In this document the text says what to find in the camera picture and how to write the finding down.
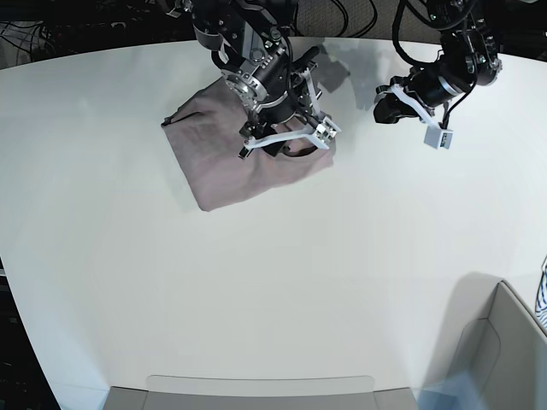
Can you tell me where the blue striped cloth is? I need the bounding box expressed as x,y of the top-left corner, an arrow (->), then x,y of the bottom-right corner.
534,259 -> 547,330

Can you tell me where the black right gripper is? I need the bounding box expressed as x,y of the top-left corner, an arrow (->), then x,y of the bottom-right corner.
221,46 -> 319,156

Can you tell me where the grey cardboard box right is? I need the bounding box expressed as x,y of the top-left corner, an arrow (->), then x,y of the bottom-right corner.
444,281 -> 546,409

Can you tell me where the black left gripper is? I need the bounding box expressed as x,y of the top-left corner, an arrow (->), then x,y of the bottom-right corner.
373,63 -> 474,125

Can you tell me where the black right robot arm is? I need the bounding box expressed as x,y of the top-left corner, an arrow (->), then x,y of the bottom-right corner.
159,1 -> 328,159

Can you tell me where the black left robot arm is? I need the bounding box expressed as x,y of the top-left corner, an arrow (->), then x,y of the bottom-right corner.
373,1 -> 502,129

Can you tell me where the mauve pink T-shirt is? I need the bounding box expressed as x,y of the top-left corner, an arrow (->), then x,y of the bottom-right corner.
162,79 -> 336,212

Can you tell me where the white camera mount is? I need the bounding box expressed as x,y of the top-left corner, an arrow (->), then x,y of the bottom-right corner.
377,84 -> 454,149
238,62 -> 341,160

